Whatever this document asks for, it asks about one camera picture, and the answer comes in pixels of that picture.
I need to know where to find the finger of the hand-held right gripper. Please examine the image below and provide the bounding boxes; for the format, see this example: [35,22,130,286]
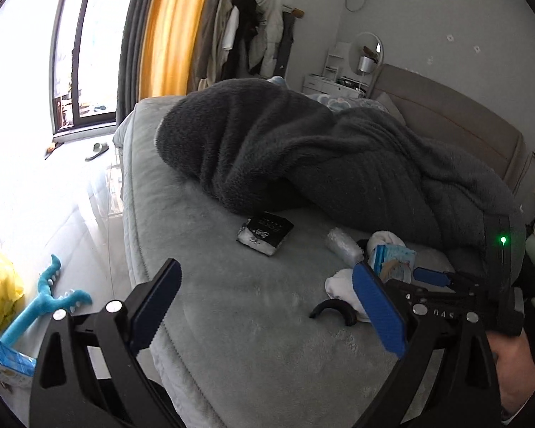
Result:
[414,267,489,297]
[385,280,489,317]

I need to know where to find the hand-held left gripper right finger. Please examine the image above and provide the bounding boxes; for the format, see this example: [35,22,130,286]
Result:
[351,262,502,428]

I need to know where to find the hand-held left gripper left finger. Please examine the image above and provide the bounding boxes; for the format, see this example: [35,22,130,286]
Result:
[29,258,188,428]

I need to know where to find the blue snack packet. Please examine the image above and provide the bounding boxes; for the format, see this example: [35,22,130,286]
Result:
[368,244,417,284]

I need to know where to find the white sock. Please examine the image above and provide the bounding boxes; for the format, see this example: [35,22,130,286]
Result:
[324,269,373,323]
[366,230,407,255]

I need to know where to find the person's right forearm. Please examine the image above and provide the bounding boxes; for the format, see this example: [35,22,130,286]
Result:
[501,366,535,428]

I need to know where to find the person's right hand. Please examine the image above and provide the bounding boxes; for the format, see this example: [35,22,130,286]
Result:
[488,334,535,411]

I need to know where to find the black headband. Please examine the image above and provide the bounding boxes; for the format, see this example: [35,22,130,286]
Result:
[309,300,356,327]

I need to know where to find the clear plastic wrapped roll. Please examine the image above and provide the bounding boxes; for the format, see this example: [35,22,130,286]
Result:
[325,228,365,268]

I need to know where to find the grey bed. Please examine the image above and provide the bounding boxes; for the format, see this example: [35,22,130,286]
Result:
[113,96,518,428]

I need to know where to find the blue plush toy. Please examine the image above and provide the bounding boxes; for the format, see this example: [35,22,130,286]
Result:
[0,254,92,348]

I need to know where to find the black tissue packet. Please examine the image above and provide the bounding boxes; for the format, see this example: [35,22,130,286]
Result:
[236,211,295,257]

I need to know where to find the grey slipper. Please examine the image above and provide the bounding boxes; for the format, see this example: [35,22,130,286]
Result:
[84,142,110,162]

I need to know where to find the beige headboard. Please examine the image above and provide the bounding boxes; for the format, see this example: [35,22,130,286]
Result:
[370,63,524,192]

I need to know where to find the blue paper bag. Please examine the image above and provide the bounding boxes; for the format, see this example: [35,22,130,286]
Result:
[0,332,37,393]

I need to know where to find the grey pillow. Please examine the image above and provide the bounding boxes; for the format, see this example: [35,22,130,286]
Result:
[374,91,406,126]

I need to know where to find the dark grey fleece blanket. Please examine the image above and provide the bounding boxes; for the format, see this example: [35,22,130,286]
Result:
[153,78,524,259]

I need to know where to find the glass balcony door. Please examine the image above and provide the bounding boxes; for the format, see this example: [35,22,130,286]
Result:
[49,0,121,139]

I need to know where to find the light blue patterned quilt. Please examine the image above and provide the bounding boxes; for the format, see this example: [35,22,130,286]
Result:
[267,76,388,114]

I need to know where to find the white vanity table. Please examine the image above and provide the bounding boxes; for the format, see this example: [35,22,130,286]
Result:
[303,73,370,99]

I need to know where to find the white shelf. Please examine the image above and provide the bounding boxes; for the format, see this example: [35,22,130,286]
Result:
[323,42,353,83]

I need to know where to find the grey curtain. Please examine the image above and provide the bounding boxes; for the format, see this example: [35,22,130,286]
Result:
[116,0,163,126]

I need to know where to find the round white mirror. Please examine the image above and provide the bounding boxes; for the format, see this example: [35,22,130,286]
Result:
[348,32,384,76]

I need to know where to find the beige coat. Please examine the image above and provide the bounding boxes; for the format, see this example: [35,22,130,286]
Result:
[205,0,240,85]

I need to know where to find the yellow curtain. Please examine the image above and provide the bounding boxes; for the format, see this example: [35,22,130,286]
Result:
[138,0,217,99]

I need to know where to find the clothes on hanging rack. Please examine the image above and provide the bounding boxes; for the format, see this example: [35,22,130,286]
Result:
[188,0,250,92]

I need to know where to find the dark grey pants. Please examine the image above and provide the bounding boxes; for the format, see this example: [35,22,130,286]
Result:
[276,11,297,78]

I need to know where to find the white jacket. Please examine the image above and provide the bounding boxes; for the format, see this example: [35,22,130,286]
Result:
[248,0,284,76]

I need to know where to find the black jacket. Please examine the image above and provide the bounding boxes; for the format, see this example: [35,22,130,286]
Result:
[231,0,263,76]

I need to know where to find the clothes rack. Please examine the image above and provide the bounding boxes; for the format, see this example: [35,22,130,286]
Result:
[217,0,304,16]

